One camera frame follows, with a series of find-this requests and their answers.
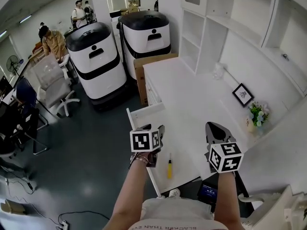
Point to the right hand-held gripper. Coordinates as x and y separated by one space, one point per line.
226 157

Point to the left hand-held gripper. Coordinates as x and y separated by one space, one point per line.
142 141

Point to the yellow black screwdriver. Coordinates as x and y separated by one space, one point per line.
170 170

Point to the person's right forearm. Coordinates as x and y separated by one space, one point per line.
226 200

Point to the person's left forearm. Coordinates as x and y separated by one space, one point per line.
129 195

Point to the flowers in white vase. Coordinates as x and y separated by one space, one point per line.
257 115

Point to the white desk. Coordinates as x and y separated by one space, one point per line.
192 92

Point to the brown cardboard box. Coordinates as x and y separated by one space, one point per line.
139 80

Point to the black device with screen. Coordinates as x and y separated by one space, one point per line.
208 192

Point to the white figurine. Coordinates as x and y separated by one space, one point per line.
218 72

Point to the person's right white shoe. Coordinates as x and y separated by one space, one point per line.
175 193

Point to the white black delivery robot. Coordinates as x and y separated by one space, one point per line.
100 75
146 47

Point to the person's light trousers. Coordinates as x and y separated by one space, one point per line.
177 210

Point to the white shelf unit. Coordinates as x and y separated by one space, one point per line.
239 44

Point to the person's white shirt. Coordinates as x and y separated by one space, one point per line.
177 226

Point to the white ornate furniture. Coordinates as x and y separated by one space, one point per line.
287 207

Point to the white office chair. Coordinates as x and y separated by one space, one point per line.
55 90

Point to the white power strip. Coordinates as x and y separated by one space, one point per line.
64 224

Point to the black office chair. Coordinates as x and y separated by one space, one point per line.
14 123

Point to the wooden table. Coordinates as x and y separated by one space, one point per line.
37 53

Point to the black standing fan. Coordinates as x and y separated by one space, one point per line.
12 63

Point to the beige cardboard box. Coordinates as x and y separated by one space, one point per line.
14 206

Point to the long ceiling light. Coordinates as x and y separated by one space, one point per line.
2 33
25 20

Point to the black picture frame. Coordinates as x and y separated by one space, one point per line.
242 95

